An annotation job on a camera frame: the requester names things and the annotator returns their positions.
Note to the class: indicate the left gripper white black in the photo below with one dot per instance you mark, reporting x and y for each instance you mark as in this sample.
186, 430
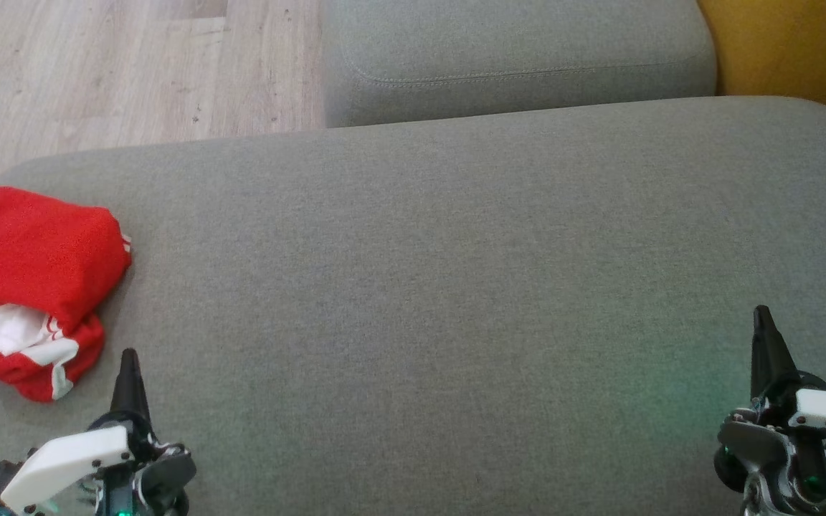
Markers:
69, 462

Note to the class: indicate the red white elastic shorts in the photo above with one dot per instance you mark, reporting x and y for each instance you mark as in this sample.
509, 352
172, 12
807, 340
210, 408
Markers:
26, 244

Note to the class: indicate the large grey sofa seat cushion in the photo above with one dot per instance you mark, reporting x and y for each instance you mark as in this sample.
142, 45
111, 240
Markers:
420, 301

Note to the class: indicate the yellow pillow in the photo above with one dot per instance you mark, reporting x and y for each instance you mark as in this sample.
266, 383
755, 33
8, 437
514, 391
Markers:
793, 50

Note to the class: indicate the small grey sofa cushion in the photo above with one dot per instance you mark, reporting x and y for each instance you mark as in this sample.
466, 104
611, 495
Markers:
513, 64

